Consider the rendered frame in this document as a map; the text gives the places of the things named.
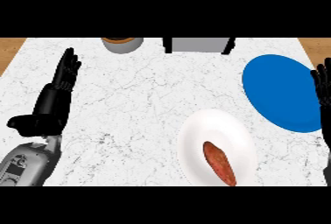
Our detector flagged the white plate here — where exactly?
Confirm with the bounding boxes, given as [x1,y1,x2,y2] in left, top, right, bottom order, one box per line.
[176,108,259,187]

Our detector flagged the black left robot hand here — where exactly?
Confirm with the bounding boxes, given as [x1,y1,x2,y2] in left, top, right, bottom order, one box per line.
[4,47,83,138]

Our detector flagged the grey appliance with black legs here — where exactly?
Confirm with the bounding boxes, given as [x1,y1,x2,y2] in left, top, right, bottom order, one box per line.
[161,38,236,56]

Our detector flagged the grey pot with wooden rim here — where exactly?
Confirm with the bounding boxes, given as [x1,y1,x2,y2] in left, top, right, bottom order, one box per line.
[101,38,145,55]

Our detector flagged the reddish brown sweet potato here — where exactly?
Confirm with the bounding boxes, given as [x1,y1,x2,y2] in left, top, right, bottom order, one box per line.
[201,141,238,187]

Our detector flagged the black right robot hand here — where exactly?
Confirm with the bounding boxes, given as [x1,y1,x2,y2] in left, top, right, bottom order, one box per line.
[309,57,331,165]

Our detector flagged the blue plate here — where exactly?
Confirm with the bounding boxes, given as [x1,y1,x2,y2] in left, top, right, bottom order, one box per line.
[241,53,325,134]

